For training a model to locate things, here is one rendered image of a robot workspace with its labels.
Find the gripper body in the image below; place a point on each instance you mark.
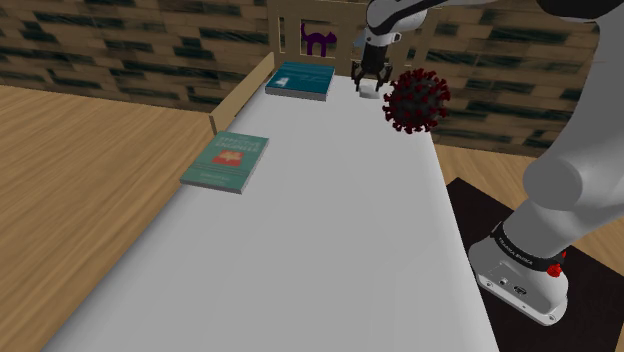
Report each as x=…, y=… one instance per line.
x=374, y=57

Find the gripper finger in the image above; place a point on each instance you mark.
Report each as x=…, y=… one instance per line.
x=357, y=77
x=384, y=79

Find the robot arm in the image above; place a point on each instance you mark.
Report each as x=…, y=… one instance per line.
x=585, y=146

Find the small white box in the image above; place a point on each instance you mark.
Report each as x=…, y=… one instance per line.
x=369, y=91

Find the dark red spiky ball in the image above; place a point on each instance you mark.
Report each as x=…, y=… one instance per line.
x=417, y=101

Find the purple cat figure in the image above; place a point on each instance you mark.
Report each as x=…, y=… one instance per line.
x=317, y=41

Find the dark teal book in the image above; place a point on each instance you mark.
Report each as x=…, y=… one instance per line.
x=302, y=79

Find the green book with red picture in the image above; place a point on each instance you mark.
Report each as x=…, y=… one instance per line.
x=225, y=163

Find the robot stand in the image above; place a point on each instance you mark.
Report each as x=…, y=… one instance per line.
x=492, y=219

